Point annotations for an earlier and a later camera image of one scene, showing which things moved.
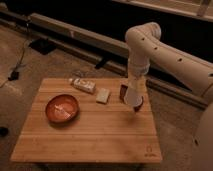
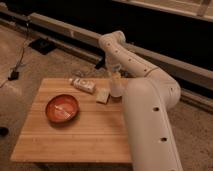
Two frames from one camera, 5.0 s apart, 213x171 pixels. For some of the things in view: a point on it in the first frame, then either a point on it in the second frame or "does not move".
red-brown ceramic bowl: [62, 109] does not move
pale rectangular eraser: [103, 96] does not move
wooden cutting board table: [101, 132] does not move
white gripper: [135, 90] -> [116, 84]
